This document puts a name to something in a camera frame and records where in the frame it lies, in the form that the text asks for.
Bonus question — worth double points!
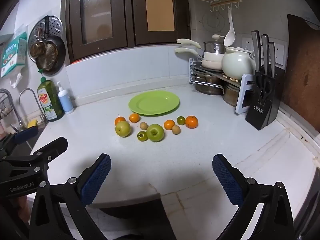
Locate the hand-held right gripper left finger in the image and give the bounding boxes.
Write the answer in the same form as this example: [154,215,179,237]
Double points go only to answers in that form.
[29,153,112,240]

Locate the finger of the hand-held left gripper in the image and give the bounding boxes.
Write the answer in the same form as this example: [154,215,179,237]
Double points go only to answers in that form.
[0,126,39,153]
[29,137,68,168]

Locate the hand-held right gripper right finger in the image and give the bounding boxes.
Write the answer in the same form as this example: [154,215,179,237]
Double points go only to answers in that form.
[212,153,295,240]

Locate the yellow-green apple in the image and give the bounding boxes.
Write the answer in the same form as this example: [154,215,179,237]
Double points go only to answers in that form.
[115,121,132,137]

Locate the green apple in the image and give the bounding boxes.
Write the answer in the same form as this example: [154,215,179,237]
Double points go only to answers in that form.
[146,124,165,142]

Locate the green plate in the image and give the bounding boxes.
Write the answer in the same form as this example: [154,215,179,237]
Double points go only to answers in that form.
[128,91,180,116]

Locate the chrome faucet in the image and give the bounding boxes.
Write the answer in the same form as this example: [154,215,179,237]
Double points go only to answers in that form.
[19,88,49,127]

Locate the green dish soap bottle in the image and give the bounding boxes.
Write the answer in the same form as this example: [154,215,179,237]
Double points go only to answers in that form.
[37,76,65,122]

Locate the white pump bottle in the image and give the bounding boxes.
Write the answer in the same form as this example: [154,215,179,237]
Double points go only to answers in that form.
[56,81,74,115]

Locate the white plastic bag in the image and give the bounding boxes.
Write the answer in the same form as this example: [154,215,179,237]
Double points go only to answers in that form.
[10,67,25,88]

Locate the large orange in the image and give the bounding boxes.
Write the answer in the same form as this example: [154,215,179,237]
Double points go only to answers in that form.
[185,115,198,129]

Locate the black knife block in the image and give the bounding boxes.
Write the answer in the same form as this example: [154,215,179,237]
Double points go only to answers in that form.
[244,66,285,130]

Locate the teal cardboard box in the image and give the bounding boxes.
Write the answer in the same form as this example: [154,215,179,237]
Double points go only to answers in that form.
[1,31,27,77]

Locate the deep steel pot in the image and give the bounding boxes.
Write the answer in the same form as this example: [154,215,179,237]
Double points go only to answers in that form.
[222,82,242,107]

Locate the gold mesh strainer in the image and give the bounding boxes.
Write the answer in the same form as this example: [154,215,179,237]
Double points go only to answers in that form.
[40,44,60,70]

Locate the black frying pan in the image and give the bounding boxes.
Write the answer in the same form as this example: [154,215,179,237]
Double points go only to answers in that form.
[35,16,66,75]

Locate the small copper pan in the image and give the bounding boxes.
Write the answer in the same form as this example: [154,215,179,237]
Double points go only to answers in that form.
[29,29,46,58]

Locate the grey pot rack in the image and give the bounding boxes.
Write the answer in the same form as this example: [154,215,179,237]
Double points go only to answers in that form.
[189,57,255,114]

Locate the wide steel pot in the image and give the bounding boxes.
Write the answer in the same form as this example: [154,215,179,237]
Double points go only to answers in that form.
[193,74,224,96]

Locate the black kitchen scissors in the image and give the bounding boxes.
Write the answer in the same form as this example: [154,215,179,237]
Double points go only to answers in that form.
[257,76,272,103]

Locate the cream ceramic pot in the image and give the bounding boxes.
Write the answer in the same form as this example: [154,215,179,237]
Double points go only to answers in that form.
[221,47,257,79]

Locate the perforated metal steamer plate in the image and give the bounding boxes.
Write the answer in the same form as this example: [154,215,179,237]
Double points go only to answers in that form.
[28,15,63,63]

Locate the cream frying pan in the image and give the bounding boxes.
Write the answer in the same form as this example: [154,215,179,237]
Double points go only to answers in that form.
[177,38,224,61]
[174,47,223,70]

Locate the steel pot with lid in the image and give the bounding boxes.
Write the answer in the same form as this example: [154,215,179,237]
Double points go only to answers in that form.
[203,34,226,54]

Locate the brown wooden board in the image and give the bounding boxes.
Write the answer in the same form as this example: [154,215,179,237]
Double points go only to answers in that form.
[281,14,320,122]

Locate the white ladle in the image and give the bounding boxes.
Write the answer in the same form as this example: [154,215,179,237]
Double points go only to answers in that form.
[223,8,237,47]

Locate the dark brown cabinet door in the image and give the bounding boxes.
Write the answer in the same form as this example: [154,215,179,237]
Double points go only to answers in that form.
[130,0,192,47]
[65,0,131,62]

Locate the chrome wire rack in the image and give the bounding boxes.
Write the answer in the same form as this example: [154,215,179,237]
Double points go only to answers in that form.
[0,89,25,132]

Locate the steel handled knife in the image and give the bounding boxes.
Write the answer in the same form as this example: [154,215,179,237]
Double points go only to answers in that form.
[261,34,270,74]
[251,31,262,72]
[269,42,276,77]

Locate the white wall socket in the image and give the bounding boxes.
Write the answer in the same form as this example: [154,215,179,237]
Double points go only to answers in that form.
[242,37,254,52]
[274,44,285,66]

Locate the round wire trivet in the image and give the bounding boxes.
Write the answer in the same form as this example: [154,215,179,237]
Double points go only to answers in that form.
[200,11,225,32]

